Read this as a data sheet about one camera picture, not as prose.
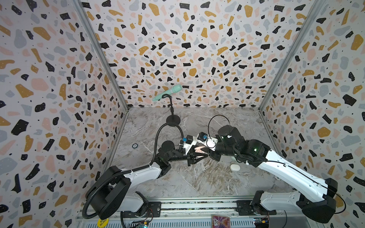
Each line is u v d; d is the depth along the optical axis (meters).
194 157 0.65
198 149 0.68
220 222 0.69
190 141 0.63
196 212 0.73
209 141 0.57
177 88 0.87
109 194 0.41
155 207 0.75
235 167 0.87
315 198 0.40
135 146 0.97
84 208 0.36
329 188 0.40
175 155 0.66
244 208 0.74
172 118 1.10
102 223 0.69
